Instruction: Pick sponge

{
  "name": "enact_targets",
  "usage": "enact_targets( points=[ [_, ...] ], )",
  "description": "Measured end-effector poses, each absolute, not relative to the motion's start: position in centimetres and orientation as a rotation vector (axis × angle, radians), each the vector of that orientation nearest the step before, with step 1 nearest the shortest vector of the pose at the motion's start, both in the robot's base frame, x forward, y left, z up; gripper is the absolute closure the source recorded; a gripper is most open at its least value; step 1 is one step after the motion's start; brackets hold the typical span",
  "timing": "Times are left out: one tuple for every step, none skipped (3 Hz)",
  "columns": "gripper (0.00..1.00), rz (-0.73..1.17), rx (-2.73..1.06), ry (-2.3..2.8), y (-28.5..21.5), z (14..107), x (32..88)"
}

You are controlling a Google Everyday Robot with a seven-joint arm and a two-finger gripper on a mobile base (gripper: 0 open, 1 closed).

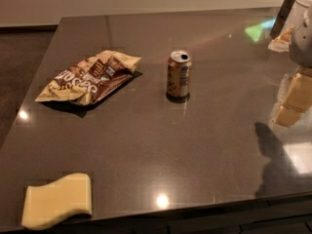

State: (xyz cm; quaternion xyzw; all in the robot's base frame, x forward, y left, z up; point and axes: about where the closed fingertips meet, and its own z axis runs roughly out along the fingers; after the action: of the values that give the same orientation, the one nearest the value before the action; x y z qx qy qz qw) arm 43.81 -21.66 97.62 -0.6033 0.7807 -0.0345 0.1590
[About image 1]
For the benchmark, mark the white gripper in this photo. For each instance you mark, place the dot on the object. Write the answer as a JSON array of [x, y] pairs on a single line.
[[302, 46]]

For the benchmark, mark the yellow wavy sponge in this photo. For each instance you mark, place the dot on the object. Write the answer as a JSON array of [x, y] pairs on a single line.
[[47, 205]]

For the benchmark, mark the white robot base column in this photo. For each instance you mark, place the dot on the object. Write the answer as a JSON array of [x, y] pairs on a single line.
[[297, 10]]

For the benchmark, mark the dark box at table corner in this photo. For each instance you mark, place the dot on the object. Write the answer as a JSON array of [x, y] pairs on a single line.
[[281, 18]]

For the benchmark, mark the orange soda can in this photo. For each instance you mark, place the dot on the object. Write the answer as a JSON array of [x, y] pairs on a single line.
[[179, 68]]

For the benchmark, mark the crumpled brown chip bag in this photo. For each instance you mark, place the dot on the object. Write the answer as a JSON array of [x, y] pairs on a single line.
[[91, 79]]

